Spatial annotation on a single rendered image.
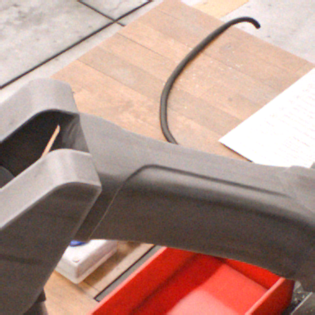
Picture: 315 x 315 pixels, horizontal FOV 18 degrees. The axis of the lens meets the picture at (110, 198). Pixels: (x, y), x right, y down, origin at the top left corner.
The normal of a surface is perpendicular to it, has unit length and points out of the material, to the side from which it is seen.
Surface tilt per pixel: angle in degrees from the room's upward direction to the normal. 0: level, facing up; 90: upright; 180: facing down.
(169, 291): 0
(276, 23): 0
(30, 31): 0
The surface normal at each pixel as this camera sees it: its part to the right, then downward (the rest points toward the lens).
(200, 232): 0.19, 0.72
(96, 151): 0.43, -0.71
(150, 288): 0.76, 0.46
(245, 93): 0.00, -0.71
